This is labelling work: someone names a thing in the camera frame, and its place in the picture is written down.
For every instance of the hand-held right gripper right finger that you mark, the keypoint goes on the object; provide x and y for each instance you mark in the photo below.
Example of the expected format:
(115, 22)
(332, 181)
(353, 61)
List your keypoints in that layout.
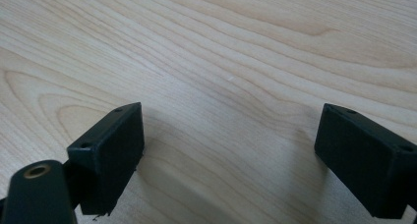
(367, 165)

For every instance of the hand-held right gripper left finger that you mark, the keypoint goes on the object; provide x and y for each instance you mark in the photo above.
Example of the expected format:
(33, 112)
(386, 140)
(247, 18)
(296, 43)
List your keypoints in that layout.
(108, 158)

